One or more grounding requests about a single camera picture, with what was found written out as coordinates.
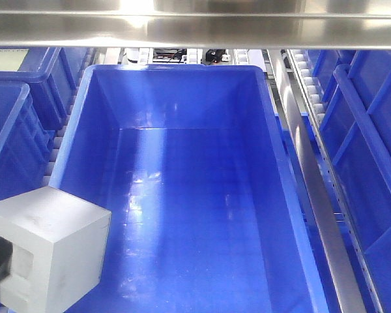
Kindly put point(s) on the gray hollow cube base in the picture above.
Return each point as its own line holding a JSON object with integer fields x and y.
{"x": 58, "y": 245}

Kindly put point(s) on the blue bin left neighbour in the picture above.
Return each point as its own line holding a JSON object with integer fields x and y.
{"x": 25, "y": 146}

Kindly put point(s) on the blue bin neighbour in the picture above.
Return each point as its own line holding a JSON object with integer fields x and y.
{"x": 25, "y": 146}
{"x": 356, "y": 132}

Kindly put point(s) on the large blue target bin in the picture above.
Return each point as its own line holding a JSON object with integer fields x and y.
{"x": 205, "y": 215}

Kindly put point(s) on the blue bin right neighbour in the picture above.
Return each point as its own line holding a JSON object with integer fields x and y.
{"x": 356, "y": 132}

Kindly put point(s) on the steel shelf beam overhead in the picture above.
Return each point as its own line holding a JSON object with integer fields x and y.
{"x": 197, "y": 24}

